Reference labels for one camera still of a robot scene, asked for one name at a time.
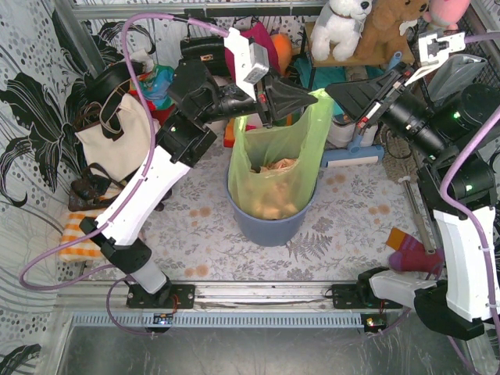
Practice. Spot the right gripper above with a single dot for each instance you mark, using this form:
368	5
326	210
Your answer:
380	101

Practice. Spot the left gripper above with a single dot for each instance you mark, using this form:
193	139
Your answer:
264	102

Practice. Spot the green plastic trash bag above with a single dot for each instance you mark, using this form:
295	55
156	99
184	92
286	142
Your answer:
304	140

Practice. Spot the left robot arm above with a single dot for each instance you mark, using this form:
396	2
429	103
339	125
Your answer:
181	141

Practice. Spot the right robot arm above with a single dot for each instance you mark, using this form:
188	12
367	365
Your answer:
458	188

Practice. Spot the rainbow striped bag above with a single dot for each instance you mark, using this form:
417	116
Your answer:
254	122

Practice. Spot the blue-grey trash bin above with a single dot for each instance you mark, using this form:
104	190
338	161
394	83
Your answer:
267	233

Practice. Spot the cream canvas tote bag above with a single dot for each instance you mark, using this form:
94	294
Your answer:
122	153

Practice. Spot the dark brown leather bag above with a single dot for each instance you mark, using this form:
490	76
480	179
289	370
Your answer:
95	189

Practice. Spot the teal folded towel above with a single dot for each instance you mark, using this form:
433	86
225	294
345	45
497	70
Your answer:
332	74

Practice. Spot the orange plush toy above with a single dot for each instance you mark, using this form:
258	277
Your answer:
283	46

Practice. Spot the wooden metal shelf rack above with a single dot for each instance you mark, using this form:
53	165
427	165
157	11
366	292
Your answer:
377	59

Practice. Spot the blue floor squeegee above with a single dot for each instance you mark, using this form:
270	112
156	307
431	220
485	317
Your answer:
354	153

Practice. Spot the magenta felt hat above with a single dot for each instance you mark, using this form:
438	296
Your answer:
259	35

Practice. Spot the brown teddy bear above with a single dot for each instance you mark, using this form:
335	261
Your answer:
383	26

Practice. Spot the white grey plush dog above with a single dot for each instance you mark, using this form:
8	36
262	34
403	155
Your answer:
338	28

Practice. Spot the black leather handbag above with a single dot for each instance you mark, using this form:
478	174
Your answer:
209	50

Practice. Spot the crumpled brown paper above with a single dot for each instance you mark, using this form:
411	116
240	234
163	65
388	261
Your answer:
276	201

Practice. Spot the silver foil pouch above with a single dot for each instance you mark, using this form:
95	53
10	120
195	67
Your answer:
456	74

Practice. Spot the red folded cloth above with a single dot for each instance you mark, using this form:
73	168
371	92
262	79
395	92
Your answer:
162	115

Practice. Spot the pink plush toy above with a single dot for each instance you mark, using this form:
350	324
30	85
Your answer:
445	14

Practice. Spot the colourful scarf bundle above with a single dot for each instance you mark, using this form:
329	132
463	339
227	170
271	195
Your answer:
154	86

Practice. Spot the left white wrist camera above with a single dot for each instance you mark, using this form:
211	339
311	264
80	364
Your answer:
251	61

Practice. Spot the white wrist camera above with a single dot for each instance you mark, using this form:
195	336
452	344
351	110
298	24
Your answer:
251	61
434	51

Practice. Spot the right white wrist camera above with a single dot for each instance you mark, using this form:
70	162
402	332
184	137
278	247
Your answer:
434	51

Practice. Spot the metal rod handle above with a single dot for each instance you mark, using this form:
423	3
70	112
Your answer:
417	217

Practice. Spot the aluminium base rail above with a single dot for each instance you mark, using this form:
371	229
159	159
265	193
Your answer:
310	304

